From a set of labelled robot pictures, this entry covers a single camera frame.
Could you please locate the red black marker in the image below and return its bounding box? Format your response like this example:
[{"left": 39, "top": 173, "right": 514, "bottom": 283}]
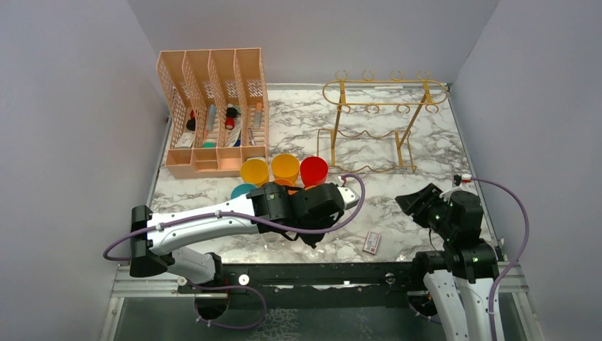
[{"left": 224, "top": 107, "right": 239, "bottom": 130}]

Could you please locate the orange wine glass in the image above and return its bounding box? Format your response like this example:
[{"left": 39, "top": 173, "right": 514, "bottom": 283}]
[{"left": 273, "top": 178, "right": 297, "bottom": 195}]

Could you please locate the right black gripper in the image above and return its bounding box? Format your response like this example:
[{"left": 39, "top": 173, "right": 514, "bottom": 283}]
[{"left": 395, "top": 182, "right": 456, "bottom": 239}]

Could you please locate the clear wine glass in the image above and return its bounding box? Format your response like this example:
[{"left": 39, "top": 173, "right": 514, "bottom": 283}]
[
  {"left": 262, "top": 232, "right": 284, "bottom": 254},
  {"left": 302, "top": 245, "right": 325, "bottom": 262}
]

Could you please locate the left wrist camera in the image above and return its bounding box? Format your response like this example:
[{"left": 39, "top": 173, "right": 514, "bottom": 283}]
[{"left": 336, "top": 176, "right": 361, "bottom": 210}]

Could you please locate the yellow wine glass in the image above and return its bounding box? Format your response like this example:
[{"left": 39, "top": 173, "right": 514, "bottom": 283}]
[
  {"left": 270, "top": 153, "right": 300, "bottom": 183},
  {"left": 240, "top": 158, "right": 270, "bottom": 188}
]

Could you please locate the gold wire glass rack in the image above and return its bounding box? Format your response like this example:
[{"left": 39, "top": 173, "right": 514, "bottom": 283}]
[{"left": 316, "top": 70, "right": 450, "bottom": 173}]

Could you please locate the red wine glass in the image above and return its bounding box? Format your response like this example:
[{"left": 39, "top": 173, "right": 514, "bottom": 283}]
[{"left": 300, "top": 156, "right": 329, "bottom": 187}]

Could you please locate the small red white card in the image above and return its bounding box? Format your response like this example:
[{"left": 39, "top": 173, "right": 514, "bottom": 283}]
[{"left": 362, "top": 231, "right": 381, "bottom": 255}]

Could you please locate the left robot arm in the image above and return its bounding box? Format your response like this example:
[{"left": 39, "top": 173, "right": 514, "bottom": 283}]
[{"left": 129, "top": 183, "right": 362, "bottom": 292}]

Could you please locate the peach plastic file organizer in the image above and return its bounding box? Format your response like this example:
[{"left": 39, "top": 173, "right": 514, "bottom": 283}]
[{"left": 156, "top": 48, "right": 269, "bottom": 179}]

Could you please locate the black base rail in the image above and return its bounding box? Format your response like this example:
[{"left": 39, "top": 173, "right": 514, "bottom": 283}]
[{"left": 112, "top": 261, "right": 523, "bottom": 312}]

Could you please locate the blue wine glass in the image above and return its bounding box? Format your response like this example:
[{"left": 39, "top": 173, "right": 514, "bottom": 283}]
[{"left": 230, "top": 183, "right": 257, "bottom": 200}]

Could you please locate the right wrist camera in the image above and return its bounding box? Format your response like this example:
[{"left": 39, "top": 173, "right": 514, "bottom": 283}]
[{"left": 439, "top": 173, "right": 472, "bottom": 201}]

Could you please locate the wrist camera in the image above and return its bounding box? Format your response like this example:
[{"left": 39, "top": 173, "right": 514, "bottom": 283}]
[
  {"left": 336, "top": 176, "right": 361, "bottom": 210},
  {"left": 439, "top": 173, "right": 472, "bottom": 201}
]

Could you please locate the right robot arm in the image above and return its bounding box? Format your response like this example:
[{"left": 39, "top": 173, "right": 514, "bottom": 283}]
[{"left": 395, "top": 184, "right": 505, "bottom": 340}]

